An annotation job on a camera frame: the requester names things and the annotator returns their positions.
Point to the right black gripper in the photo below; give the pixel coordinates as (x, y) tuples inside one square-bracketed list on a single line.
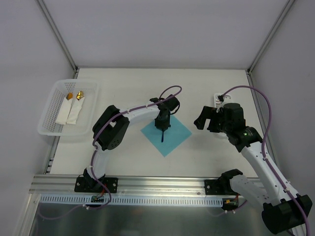
[(211, 123)]

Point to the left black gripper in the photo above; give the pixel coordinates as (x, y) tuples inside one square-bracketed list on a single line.
[(162, 125)]

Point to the iridescent spoon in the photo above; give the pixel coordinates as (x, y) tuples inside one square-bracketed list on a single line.
[(162, 137)]

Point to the blue paper napkin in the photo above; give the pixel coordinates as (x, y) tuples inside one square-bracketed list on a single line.
[(173, 136)]

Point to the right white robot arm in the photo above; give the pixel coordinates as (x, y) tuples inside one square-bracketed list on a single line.
[(281, 206)]

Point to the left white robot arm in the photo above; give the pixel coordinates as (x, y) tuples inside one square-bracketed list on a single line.
[(109, 131)]

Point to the right rolled white napkin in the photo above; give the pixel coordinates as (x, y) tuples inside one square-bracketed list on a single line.
[(76, 108)]

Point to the large white plastic basket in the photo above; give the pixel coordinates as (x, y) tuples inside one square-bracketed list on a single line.
[(59, 91)]

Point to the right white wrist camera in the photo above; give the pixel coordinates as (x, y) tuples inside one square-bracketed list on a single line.
[(221, 99)]

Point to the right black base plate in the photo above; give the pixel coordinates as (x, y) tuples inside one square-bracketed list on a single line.
[(213, 187)]

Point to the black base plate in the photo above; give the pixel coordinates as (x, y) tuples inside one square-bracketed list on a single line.
[(213, 187), (87, 184)]

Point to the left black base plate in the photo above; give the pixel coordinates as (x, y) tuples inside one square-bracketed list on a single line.
[(87, 184)]

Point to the white slotted cable duct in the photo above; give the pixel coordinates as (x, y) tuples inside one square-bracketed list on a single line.
[(133, 200)]

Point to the aluminium mounting rail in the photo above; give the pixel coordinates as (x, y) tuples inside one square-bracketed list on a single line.
[(127, 185)]

